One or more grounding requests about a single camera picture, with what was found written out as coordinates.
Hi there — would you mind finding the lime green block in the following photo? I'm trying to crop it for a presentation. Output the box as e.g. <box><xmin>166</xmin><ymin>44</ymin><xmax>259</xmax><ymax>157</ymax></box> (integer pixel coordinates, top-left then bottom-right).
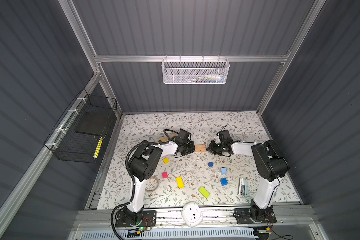
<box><xmin>199</xmin><ymin>187</ymin><xmax>210</xmax><ymax>199</ymax></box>

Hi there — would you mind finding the black corrugated cable conduit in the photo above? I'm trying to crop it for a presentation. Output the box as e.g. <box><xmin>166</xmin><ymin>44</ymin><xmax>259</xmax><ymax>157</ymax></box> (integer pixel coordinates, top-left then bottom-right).
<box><xmin>110</xmin><ymin>128</ymin><xmax>181</xmax><ymax>240</ymax></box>

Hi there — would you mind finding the white round device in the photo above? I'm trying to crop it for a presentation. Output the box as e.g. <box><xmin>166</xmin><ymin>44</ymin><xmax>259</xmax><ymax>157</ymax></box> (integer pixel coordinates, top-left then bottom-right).
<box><xmin>181</xmin><ymin>202</ymin><xmax>204</xmax><ymax>228</ymax></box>

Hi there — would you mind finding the white wire basket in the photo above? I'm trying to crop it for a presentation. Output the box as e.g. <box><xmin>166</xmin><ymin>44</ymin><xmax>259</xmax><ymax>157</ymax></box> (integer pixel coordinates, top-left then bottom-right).
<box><xmin>161</xmin><ymin>58</ymin><xmax>230</xmax><ymax>85</ymax></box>

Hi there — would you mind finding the yellow ruler in basket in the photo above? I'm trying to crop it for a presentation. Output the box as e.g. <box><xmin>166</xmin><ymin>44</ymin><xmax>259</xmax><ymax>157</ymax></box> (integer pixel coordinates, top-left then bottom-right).
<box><xmin>93</xmin><ymin>137</ymin><xmax>103</xmax><ymax>159</ymax></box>

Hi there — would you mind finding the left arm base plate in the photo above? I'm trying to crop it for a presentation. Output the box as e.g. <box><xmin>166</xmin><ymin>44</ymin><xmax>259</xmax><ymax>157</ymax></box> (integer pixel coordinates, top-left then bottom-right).
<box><xmin>115</xmin><ymin>210</ymin><xmax>157</xmax><ymax>228</ymax></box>

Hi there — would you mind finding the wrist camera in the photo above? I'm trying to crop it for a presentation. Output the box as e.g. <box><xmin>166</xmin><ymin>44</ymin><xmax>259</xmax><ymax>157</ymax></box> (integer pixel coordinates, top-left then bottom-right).
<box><xmin>218</xmin><ymin>130</ymin><xmax>232</xmax><ymax>143</ymax></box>
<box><xmin>178</xmin><ymin>129</ymin><xmax>192</xmax><ymax>142</ymax></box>

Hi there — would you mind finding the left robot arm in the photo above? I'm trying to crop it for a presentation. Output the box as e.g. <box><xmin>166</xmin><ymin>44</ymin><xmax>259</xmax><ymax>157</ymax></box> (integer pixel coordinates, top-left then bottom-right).
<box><xmin>124</xmin><ymin>129</ymin><xmax>196</xmax><ymax>216</ymax></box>

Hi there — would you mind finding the black wire basket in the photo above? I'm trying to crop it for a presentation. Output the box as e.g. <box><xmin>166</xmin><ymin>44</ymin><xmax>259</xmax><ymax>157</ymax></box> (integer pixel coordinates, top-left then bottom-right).
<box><xmin>44</xmin><ymin>90</ymin><xmax>118</xmax><ymax>164</ymax></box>

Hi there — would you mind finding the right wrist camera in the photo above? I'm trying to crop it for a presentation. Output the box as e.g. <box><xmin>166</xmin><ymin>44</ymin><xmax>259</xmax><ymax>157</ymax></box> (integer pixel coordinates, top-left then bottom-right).
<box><xmin>218</xmin><ymin>130</ymin><xmax>232</xmax><ymax>143</ymax></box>

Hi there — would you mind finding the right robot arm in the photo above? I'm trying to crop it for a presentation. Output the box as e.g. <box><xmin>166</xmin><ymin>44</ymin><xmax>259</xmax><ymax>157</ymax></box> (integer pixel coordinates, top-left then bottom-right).
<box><xmin>207</xmin><ymin>130</ymin><xmax>290</xmax><ymax>210</ymax></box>

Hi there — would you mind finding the yellow calculator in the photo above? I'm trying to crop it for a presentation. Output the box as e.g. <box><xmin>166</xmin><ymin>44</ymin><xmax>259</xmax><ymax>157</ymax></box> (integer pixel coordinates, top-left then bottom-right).
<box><xmin>157</xmin><ymin>134</ymin><xmax>177</xmax><ymax>143</ymax></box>

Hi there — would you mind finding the wood block with holes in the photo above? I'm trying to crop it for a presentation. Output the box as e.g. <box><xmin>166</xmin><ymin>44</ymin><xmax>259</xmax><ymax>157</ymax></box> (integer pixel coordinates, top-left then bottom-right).
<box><xmin>195</xmin><ymin>145</ymin><xmax>207</xmax><ymax>153</ymax></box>

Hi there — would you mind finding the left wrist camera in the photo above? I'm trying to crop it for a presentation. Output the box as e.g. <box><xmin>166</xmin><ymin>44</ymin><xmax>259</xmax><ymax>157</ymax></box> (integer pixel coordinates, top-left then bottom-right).
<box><xmin>178</xmin><ymin>129</ymin><xmax>192</xmax><ymax>142</ymax></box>

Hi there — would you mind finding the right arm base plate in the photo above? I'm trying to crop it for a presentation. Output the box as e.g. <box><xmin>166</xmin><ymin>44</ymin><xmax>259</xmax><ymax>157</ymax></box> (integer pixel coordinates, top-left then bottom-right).
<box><xmin>233</xmin><ymin>207</ymin><xmax>277</xmax><ymax>224</ymax></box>

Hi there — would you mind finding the clear tape roll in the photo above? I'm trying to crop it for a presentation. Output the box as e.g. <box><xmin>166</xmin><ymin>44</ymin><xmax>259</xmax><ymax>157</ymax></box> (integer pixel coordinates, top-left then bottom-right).
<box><xmin>146</xmin><ymin>177</ymin><xmax>160</xmax><ymax>192</ymax></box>

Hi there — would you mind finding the yellow rectangular block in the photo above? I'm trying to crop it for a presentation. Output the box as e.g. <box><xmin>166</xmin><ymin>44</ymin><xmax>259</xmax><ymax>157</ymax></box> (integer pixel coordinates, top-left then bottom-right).
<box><xmin>176</xmin><ymin>177</ymin><xmax>185</xmax><ymax>189</ymax></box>

